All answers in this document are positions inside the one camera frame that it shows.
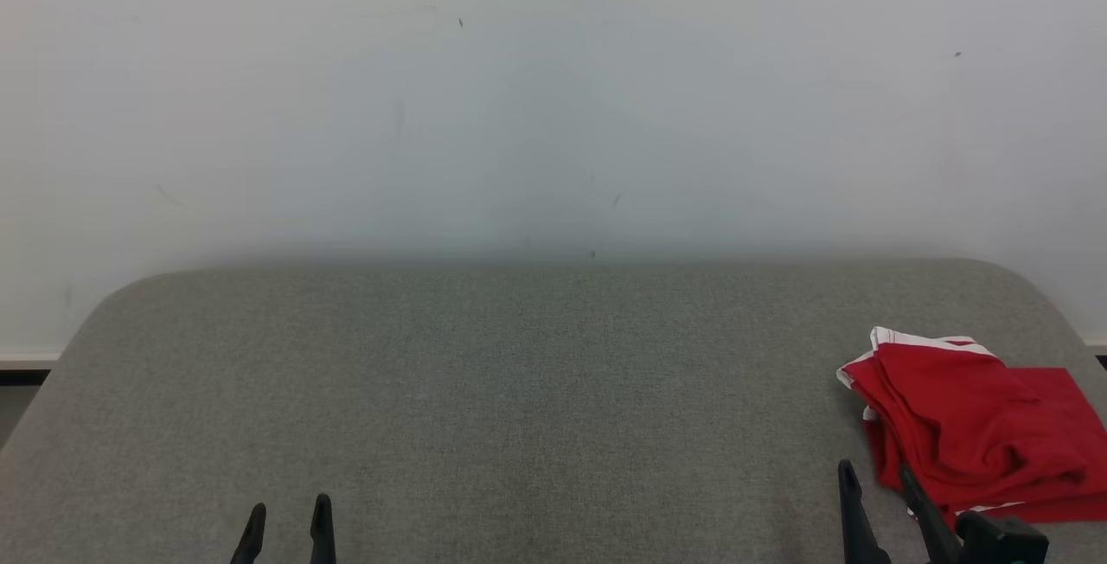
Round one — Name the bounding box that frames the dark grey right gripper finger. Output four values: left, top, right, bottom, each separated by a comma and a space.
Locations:
836, 459, 893, 564
899, 465, 963, 564

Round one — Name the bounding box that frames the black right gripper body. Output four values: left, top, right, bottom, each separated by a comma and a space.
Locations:
955, 510, 1051, 564

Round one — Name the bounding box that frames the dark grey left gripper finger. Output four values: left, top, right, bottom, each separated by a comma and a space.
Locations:
309, 494, 337, 564
229, 503, 268, 564

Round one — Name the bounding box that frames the red garment with white panel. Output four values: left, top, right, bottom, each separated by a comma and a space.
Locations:
836, 327, 1092, 518

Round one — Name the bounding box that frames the red shirt with white sleeves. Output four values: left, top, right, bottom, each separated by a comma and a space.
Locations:
906, 367, 1107, 524

